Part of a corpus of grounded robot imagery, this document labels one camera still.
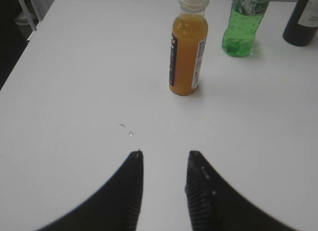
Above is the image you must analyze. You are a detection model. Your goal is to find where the dark red wine bottle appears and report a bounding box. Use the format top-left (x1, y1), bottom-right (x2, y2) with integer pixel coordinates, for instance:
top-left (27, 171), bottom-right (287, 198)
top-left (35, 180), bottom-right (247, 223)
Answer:
top-left (283, 0), bottom-right (318, 46)

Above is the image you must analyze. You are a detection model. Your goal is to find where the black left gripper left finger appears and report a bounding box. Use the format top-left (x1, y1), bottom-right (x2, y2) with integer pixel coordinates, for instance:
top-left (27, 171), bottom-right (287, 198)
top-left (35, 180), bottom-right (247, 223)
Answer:
top-left (42, 151), bottom-right (144, 231)

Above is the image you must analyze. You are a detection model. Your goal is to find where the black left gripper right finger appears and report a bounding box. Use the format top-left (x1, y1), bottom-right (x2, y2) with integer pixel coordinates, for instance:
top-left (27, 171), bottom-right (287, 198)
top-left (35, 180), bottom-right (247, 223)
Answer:
top-left (185, 151), bottom-right (291, 231)

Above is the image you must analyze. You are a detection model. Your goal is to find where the orange juice bottle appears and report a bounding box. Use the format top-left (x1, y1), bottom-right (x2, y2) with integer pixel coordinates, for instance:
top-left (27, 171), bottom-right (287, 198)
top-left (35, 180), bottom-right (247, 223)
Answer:
top-left (169, 0), bottom-right (209, 96)

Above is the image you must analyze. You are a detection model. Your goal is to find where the green sprite bottle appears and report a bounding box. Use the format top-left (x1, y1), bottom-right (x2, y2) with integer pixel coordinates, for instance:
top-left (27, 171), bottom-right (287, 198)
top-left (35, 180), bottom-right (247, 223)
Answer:
top-left (222, 0), bottom-right (270, 57)

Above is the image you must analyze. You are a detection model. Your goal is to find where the white metal rack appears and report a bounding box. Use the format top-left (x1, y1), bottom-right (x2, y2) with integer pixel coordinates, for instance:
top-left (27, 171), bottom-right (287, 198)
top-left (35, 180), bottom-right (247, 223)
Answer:
top-left (15, 0), bottom-right (54, 42)

